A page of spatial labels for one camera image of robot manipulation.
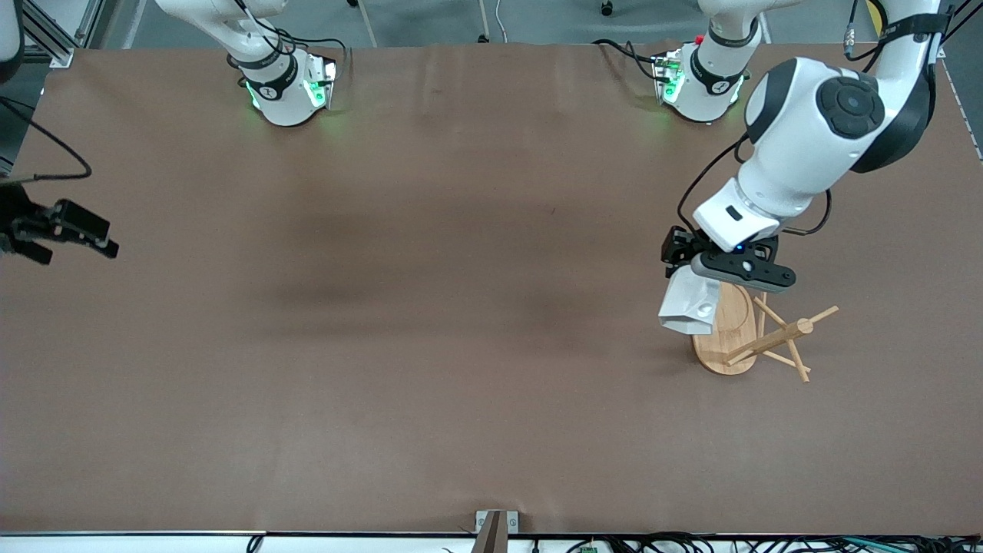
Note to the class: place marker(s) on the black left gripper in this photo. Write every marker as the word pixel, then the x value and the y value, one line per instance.
pixel 679 246

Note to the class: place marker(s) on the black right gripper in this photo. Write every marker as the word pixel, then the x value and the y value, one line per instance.
pixel 17 217

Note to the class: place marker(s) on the white angular cup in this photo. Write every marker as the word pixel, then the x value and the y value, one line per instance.
pixel 687 307

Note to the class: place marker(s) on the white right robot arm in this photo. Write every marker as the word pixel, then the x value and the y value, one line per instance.
pixel 284 100

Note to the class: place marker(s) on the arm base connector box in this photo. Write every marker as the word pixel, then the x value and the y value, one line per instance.
pixel 668 77
pixel 319 81

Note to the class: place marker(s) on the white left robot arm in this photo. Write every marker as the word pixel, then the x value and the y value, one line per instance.
pixel 806 130

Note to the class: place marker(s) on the wooden cup rack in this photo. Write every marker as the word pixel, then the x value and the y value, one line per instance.
pixel 733 338

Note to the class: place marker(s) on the brown table cover sheet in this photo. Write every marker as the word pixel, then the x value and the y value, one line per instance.
pixel 430 307

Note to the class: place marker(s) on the aluminium frame extrusion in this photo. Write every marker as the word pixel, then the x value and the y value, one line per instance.
pixel 47 34

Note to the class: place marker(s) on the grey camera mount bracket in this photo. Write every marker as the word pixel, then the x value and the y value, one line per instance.
pixel 496 530

